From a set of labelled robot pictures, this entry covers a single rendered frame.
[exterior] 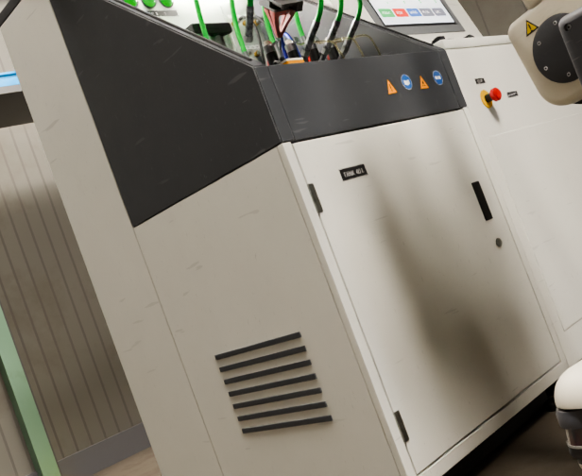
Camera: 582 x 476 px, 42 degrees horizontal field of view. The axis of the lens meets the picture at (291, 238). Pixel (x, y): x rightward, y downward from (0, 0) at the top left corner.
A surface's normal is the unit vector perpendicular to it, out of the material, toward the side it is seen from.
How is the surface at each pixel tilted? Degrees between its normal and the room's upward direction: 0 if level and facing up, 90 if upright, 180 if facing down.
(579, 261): 90
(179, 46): 90
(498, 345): 90
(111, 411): 90
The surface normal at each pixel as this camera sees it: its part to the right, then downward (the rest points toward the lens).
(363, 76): 0.65, -0.27
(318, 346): -0.68, 0.22
